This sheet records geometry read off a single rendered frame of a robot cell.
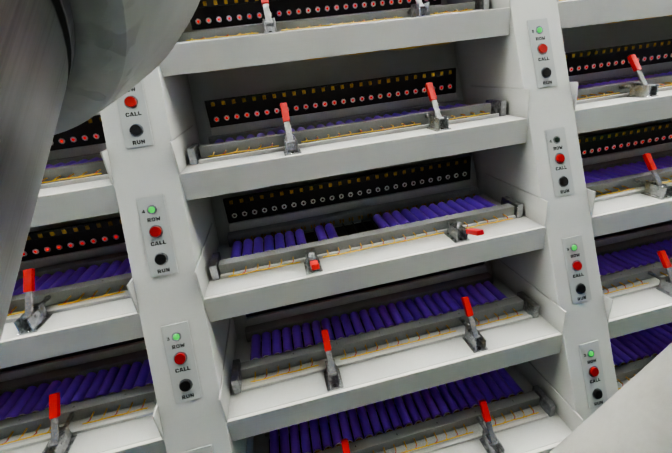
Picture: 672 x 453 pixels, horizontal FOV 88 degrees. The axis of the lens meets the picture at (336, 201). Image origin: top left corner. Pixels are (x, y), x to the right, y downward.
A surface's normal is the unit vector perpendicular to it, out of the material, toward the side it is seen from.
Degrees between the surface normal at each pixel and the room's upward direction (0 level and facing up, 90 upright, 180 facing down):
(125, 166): 90
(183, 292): 90
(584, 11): 110
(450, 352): 20
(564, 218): 90
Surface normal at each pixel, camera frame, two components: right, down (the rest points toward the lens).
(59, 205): 0.19, 0.33
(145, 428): -0.11, -0.93
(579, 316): 0.14, 0.00
